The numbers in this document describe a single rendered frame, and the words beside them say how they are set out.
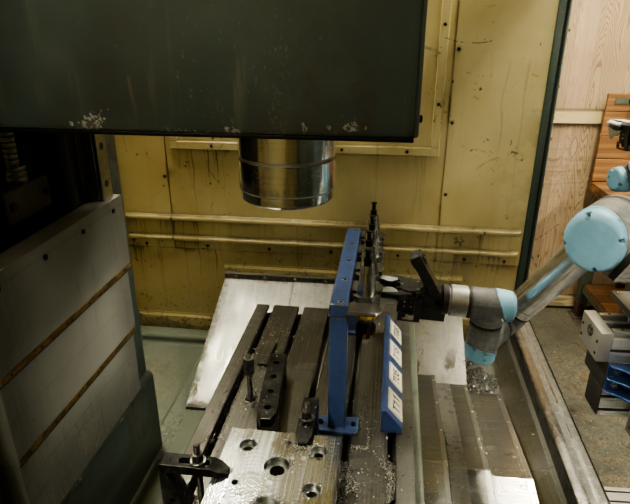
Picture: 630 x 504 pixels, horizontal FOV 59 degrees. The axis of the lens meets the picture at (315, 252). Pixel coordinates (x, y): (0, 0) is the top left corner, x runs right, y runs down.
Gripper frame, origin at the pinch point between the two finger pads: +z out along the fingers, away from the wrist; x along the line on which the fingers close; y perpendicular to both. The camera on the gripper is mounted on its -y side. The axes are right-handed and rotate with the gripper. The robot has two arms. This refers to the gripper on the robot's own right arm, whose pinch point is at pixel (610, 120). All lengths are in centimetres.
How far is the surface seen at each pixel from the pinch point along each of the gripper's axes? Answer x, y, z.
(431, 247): -65, 35, 2
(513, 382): -52, 72, -33
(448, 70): -56, -25, 2
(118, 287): -159, 3, -54
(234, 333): -140, 52, 0
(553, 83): -26.2, -17.2, -7.7
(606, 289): 79, 133, 100
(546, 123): -28.1, -5.0, -7.7
